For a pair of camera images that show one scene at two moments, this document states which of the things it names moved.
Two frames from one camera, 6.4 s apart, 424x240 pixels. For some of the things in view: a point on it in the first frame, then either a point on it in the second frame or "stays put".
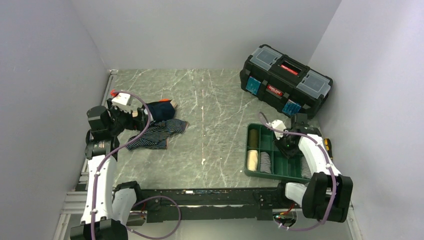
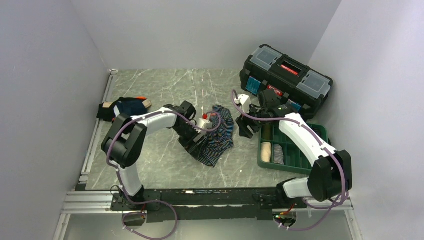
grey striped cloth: (265, 162) -> (278, 154)
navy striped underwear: (157, 134) -> (220, 138)
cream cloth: (252, 160) -> (266, 152)
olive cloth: (253, 139) -> (267, 132)
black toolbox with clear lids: (284, 82) stays put
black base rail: (206, 204) stays put
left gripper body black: (121, 120) -> (187, 134)
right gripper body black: (288, 147) -> (254, 118)
